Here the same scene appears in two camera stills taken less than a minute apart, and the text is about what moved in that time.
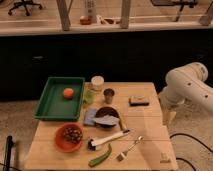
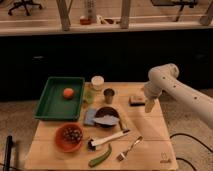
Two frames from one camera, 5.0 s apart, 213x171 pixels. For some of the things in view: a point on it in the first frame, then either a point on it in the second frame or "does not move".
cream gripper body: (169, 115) to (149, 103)
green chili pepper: (100, 158) does not move
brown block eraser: (138, 101) does not move
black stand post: (7, 155) does not move
